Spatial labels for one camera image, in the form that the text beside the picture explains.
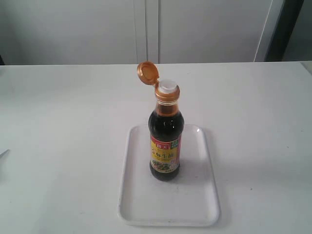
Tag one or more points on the soy sauce bottle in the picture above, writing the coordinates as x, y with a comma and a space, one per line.
166, 124

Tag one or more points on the gold flip bottle cap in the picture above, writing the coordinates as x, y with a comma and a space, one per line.
166, 91

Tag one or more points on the white cabinet doors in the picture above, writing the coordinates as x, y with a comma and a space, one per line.
34, 32

